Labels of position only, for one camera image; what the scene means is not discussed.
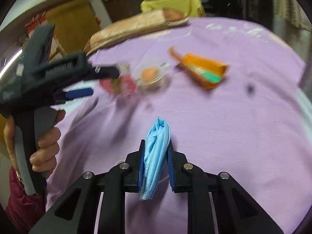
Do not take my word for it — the brown satin pillow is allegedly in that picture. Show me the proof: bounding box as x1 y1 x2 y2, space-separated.
83 8 189 56

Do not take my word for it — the pink clear candy wrapper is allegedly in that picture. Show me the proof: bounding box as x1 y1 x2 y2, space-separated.
99 62 137 97

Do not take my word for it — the orange snack wrapper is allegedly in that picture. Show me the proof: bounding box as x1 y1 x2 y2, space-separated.
168 46 229 89

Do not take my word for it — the blue face mask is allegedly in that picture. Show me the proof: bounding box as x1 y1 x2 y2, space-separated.
140 117 171 201

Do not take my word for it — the maroon jacket sleeve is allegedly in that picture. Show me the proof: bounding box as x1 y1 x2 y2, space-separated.
5 166 45 233

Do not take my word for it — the beige checked curtain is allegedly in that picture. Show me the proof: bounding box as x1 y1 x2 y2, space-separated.
273 0 311 32

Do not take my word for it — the yellow cloth on chair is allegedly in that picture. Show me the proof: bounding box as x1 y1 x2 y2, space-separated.
140 0 205 18

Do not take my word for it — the purple bed sheet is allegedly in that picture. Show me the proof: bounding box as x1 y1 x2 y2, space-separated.
46 18 311 233

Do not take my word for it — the person's left hand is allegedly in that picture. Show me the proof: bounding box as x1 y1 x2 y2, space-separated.
4 116 61 179

